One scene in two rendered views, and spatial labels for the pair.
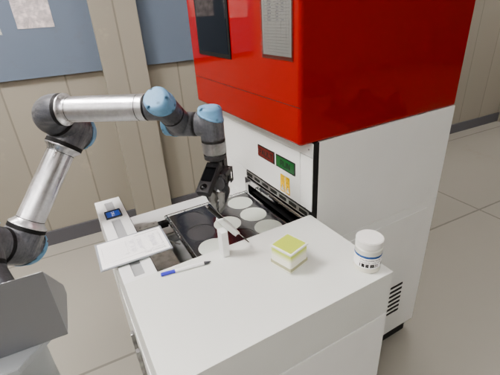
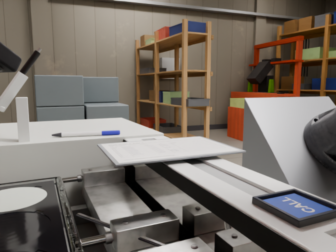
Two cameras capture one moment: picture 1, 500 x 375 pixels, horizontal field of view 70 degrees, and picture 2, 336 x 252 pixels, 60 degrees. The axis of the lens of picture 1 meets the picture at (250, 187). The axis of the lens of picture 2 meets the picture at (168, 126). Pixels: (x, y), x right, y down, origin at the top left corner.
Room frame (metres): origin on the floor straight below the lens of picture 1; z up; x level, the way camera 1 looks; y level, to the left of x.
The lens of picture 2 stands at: (1.38, 0.40, 1.07)
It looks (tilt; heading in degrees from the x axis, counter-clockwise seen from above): 8 degrees down; 183
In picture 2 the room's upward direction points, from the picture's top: straight up
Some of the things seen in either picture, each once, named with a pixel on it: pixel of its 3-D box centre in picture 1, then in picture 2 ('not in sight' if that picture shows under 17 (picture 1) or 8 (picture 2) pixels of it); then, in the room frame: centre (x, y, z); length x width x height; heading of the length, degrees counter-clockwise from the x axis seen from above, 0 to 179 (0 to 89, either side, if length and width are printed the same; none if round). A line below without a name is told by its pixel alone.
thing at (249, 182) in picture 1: (273, 205); not in sight; (1.23, -0.09, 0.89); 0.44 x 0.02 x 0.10; 28
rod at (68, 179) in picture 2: not in sight; (71, 179); (0.86, 0.18, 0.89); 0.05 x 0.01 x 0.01; 118
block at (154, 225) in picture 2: not in sight; (144, 229); (1.05, 0.35, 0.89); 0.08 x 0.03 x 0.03; 118
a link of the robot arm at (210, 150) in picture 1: (213, 147); not in sight; (1.07, 0.11, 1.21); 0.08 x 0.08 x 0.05
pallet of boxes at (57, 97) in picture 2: not in sight; (80, 133); (-1.55, -0.70, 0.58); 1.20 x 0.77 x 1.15; 25
